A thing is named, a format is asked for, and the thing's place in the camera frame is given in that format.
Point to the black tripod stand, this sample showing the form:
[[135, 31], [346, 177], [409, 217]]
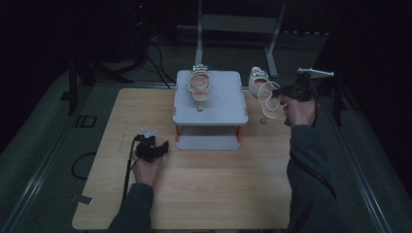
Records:
[[73, 90], [338, 97]]

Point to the white metal stand frame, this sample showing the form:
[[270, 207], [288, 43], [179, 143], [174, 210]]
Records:
[[239, 23]]

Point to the black tape floor mark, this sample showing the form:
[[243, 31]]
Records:
[[85, 121]]

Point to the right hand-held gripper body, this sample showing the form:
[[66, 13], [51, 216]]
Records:
[[301, 89]]

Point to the person's right hand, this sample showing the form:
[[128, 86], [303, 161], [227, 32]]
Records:
[[298, 112]]

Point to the dark equipment with red light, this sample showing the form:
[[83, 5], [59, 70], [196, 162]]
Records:
[[140, 19]]

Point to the person's left hand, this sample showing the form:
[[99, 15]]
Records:
[[147, 171]]

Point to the white two-tier shoe rack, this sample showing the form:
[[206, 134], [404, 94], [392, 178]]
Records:
[[223, 106]]

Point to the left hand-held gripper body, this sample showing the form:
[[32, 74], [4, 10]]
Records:
[[147, 149]]

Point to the beige slingback heeled shoe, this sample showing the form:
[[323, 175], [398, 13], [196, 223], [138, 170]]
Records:
[[199, 84], [263, 90]]

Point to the grey tape piece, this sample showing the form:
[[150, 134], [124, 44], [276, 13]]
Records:
[[81, 199]]

